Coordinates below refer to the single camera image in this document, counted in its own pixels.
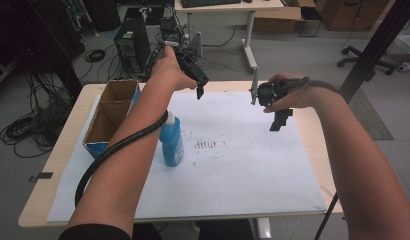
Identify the white table leg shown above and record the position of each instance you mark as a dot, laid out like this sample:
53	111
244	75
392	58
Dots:
263	229

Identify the black stand leg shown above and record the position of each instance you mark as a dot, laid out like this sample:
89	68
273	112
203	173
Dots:
326	216

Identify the black computer tower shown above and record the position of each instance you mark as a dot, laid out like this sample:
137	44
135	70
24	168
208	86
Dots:
131	45

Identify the person's left hand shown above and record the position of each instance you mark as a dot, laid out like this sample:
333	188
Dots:
169	73

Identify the black office chair base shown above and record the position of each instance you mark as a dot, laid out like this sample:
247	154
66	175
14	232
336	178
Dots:
363	60

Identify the black tape strip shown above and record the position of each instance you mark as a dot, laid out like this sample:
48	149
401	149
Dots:
43	175

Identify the open cardboard box blue outside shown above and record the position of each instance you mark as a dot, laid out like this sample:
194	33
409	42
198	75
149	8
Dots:
108	120

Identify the wooden cabinet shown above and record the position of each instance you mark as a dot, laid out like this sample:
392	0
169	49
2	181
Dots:
353	13

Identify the brown cardboard box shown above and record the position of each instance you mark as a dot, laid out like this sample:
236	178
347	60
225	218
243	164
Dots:
276	18

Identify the person's black sleeve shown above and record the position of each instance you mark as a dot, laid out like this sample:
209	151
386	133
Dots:
93	232

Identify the person's right hand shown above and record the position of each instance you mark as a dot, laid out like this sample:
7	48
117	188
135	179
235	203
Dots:
299	95

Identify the black keyboard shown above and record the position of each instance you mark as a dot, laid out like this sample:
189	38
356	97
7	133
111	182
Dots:
209	2

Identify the white paper sheet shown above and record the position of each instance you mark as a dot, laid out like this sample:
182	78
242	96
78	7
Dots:
233	173

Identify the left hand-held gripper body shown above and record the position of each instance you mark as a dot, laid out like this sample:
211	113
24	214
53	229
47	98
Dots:
193	70

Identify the blue bottle with white cap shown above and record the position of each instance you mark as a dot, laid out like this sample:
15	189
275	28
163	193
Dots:
172	143

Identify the white desk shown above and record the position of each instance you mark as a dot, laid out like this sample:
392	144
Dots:
226	11

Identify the black metal stand post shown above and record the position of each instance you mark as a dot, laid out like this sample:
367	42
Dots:
376	46

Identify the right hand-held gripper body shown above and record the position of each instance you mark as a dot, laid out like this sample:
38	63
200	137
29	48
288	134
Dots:
269	91

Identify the person's dark trousers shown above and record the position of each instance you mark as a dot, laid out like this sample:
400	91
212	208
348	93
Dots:
223	230

